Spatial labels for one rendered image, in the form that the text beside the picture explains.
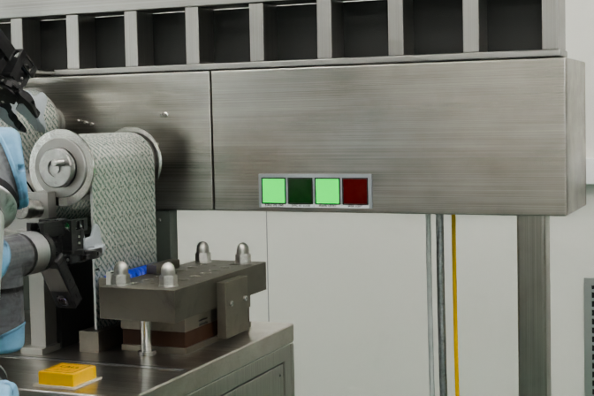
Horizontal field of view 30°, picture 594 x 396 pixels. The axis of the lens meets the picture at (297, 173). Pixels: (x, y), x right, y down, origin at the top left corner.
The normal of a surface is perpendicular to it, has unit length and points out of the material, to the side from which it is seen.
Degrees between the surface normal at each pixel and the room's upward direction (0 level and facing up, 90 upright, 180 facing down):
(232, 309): 90
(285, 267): 90
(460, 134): 90
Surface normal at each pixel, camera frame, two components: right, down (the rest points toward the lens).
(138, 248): 0.92, 0.00
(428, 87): -0.39, 0.06
